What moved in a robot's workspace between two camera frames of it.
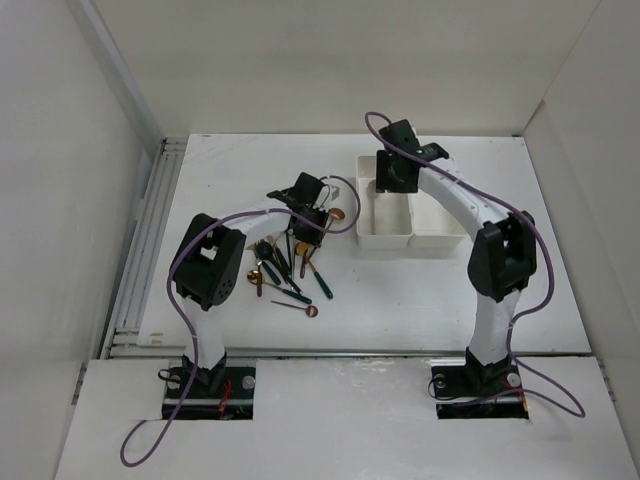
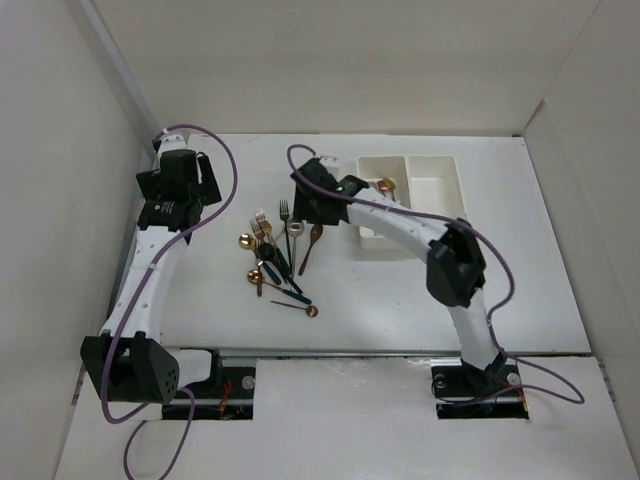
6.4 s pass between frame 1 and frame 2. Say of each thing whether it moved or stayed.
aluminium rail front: stayed
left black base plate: stayed
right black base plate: stayed
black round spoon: stayed
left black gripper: moved
